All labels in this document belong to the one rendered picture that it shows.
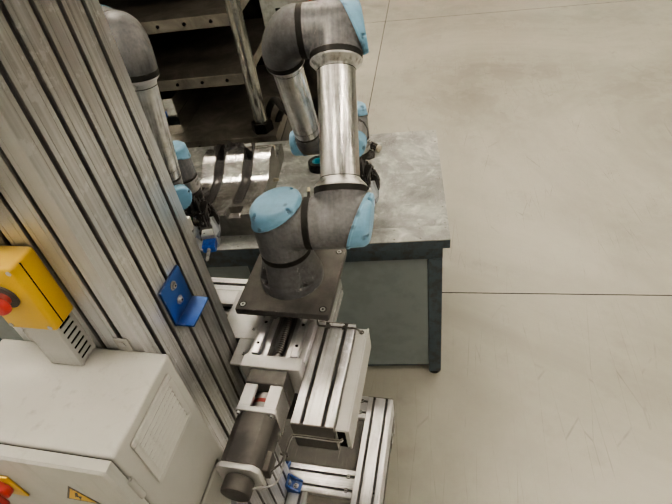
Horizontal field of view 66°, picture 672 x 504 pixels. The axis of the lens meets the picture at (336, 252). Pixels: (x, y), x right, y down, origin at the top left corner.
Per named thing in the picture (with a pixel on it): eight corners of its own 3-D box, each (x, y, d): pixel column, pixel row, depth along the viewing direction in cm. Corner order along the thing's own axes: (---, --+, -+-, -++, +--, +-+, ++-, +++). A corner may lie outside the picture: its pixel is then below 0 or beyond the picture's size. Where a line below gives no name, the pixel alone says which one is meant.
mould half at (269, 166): (262, 234, 176) (253, 202, 167) (190, 237, 179) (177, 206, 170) (284, 156, 212) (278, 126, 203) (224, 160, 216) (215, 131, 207)
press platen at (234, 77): (248, 84, 225) (245, 72, 222) (22, 104, 241) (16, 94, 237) (275, 25, 280) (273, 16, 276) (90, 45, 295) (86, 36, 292)
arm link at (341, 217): (312, 252, 117) (305, 18, 120) (378, 249, 115) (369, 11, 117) (301, 249, 105) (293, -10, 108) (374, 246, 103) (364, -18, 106)
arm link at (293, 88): (241, 34, 107) (293, 167, 151) (292, 29, 106) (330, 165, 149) (247, -4, 112) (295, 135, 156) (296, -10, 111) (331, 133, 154)
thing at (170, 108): (183, 133, 243) (171, 98, 232) (130, 137, 247) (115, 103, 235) (210, 87, 280) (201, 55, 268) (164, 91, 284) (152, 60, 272)
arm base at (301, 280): (316, 302, 116) (309, 270, 109) (253, 298, 119) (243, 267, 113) (329, 256, 127) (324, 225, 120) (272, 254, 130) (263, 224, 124)
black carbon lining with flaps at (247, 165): (244, 208, 176) (237, 185, 170) (200, 210, 179) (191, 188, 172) (263, 154, 202) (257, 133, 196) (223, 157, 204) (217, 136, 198)
